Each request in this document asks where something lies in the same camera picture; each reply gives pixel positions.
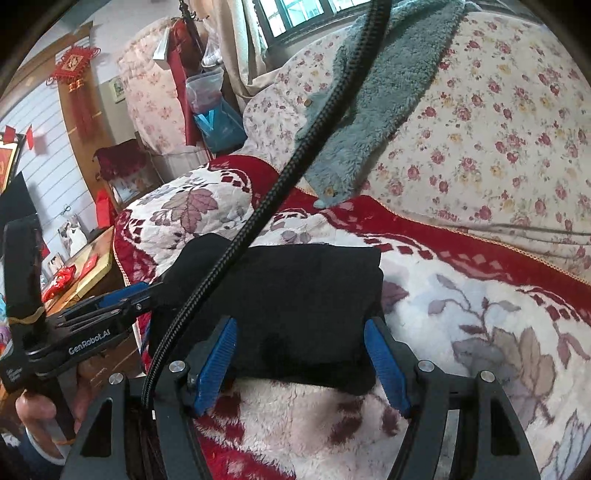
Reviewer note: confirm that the beige curtain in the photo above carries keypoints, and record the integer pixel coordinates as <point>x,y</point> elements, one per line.
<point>235,46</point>

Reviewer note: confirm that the red paper bag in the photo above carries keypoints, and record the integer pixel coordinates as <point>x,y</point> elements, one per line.
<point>104,210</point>

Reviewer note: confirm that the clear plastic bag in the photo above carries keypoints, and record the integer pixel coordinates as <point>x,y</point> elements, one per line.
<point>205,87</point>

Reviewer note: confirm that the red hanging garment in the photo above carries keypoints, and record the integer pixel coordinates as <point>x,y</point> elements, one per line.
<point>180,83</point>

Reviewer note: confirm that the black television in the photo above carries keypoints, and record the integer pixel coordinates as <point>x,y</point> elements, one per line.
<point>18,198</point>

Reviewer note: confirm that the red white plush blanket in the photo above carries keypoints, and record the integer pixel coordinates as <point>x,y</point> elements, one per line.
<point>461,300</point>

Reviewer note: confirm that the red knot wall ornament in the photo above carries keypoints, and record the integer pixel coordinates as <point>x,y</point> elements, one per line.
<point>71,64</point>

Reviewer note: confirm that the wooden side table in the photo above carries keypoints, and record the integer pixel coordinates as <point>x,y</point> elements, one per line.
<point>94,272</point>

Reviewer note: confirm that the framed picture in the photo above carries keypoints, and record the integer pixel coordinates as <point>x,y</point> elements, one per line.
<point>9,157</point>

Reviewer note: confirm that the person's left forearm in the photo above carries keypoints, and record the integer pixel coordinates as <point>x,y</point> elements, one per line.
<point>27,466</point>

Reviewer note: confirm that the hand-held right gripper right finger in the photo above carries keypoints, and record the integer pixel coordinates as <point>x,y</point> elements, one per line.
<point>388,364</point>

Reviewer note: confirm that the small wall picture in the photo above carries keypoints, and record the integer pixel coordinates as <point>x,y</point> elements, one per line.
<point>120,88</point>

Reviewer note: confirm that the black pants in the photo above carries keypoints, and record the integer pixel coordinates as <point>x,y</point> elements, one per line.
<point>300,300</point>

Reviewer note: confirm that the red packet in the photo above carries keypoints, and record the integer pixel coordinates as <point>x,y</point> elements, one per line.
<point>57,281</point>

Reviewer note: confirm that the dark red cloth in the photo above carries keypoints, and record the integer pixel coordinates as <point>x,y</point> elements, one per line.
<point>120,157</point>

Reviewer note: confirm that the person's left hand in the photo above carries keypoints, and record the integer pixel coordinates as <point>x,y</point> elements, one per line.
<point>37,410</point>

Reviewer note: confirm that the floral cloth cover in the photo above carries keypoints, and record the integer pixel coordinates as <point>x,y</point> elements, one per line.
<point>147,92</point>

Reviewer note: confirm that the floral quilt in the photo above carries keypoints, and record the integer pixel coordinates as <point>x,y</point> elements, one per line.
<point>485,138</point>

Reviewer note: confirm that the grey fleece garment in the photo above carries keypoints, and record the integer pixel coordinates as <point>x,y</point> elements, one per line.
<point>369,115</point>

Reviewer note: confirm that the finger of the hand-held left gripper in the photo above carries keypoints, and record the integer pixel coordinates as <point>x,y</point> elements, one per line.
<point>111,316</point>
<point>124,295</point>

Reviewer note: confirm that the blue bag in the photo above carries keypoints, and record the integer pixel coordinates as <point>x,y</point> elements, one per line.
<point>221,127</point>

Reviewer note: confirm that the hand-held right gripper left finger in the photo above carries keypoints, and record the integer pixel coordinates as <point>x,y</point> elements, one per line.
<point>217,364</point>

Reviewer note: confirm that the window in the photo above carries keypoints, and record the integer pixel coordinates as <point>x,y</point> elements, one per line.
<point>300,14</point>

